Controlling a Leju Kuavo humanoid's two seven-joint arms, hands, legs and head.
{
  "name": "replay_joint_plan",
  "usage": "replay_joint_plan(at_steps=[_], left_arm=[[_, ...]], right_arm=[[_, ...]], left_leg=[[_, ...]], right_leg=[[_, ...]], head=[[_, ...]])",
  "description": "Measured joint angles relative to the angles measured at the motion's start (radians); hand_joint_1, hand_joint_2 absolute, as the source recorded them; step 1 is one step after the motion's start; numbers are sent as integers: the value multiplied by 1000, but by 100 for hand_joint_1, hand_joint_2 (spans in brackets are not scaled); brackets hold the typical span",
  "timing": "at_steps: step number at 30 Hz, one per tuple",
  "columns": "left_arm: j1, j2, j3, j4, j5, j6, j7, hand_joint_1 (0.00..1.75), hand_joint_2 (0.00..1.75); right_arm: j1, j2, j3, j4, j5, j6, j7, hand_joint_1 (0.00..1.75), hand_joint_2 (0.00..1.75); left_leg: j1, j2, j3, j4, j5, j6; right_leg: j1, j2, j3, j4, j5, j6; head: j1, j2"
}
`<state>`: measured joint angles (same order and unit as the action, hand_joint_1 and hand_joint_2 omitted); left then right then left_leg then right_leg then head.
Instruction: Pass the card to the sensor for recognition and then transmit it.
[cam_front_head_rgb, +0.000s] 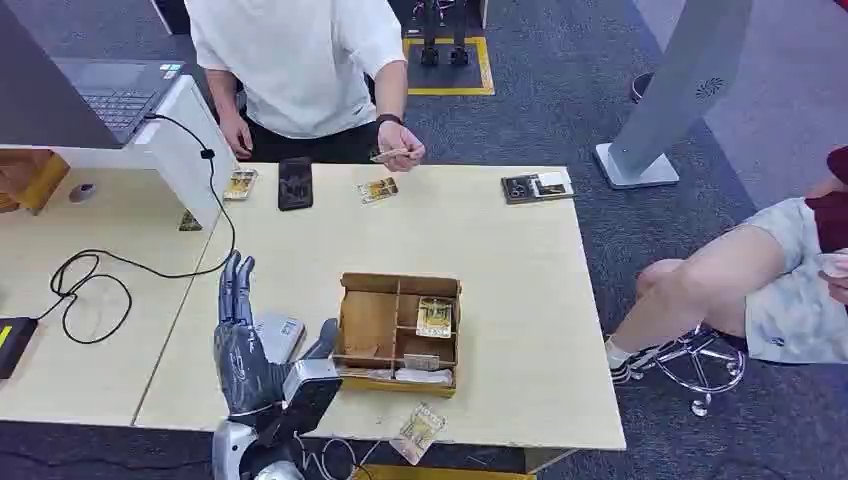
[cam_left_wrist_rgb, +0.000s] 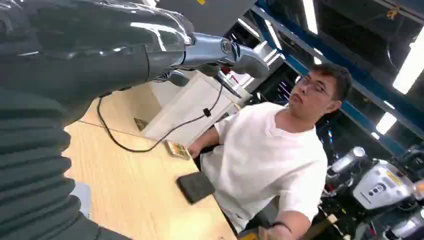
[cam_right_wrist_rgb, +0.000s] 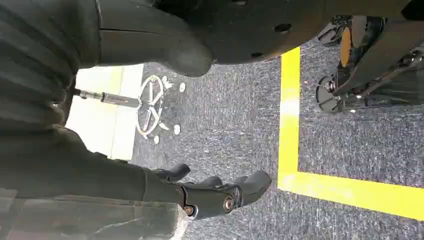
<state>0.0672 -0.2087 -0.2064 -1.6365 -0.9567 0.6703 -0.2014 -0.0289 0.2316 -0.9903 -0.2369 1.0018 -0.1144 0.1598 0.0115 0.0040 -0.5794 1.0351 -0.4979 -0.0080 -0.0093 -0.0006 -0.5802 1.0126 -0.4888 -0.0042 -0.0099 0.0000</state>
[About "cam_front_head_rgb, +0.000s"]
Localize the person's hand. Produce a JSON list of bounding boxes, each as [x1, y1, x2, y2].
[[376, 121, 427, 174], [218, 112, 255, 161]]

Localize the chrome stool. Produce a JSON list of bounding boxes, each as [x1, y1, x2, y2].
[[625, 323, 748, 419]]

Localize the person's left hand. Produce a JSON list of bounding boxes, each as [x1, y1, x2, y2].
[[376, 121, 427, 174]]

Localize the seated person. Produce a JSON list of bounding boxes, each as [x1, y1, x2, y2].
[[603, 145, 848, 387]]

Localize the person's right hand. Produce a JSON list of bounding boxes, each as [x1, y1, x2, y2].
[[218, 112, 255, 161]]

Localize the black cable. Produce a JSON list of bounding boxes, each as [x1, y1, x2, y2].
[[35, 113, 238, 346]]

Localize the yellow printed card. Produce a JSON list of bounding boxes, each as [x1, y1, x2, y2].
[[222, 168, 259, 203], [356, 176, 401, 206]]

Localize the white card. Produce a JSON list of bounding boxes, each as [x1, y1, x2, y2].
[[394, 367, 454, 386]]

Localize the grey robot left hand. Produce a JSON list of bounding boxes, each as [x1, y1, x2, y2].
[[211, 250, 342, 421]]

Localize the pale grey card reader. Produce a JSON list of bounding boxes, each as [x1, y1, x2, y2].
[[254, 313, 307, 366]]

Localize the grey floor stand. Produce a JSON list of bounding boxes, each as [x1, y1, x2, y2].
[[593, 0, 755, 191]]

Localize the black round bin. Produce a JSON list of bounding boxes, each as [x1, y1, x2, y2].
[[628, 70, 656, 105]]

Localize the wooden compartment card box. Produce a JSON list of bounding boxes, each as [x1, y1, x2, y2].
[[332, 272, 463, 399]]

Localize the yellow taped floor mat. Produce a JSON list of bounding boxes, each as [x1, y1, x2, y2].
[[402, 35, 496, 97]]

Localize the black phone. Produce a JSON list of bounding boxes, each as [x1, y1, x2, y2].
[[276, 156, 315, 213]]

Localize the marbled hotel card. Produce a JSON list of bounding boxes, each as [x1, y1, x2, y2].
[[415, 297, 454, 340]]

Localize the black tray with items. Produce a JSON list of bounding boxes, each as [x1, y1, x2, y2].
[[500, 170, 576, 206]]

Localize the yellow wooden shelf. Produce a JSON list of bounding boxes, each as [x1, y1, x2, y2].
[[350, 462, 539, 480]]

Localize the thin white cables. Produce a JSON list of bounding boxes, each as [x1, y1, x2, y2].
[[294, 433, 384, 480]]

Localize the marbled card in clear sleeve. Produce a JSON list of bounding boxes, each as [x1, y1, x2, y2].
[[388, 402, 448, 467]]

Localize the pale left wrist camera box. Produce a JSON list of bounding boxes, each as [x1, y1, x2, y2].
[[255, 358, 344, 449]]

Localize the grey laptop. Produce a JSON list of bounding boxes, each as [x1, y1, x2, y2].
[[0, 0, 188, 151]]

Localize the black power box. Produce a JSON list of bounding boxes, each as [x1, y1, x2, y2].
[[0, 316, 40, 381]]

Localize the brown wooden box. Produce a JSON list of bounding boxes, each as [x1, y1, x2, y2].
[[0, 148, 72, 217]]

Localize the white laptop stand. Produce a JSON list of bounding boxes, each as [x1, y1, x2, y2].
[[0, 74, 238, 231]]

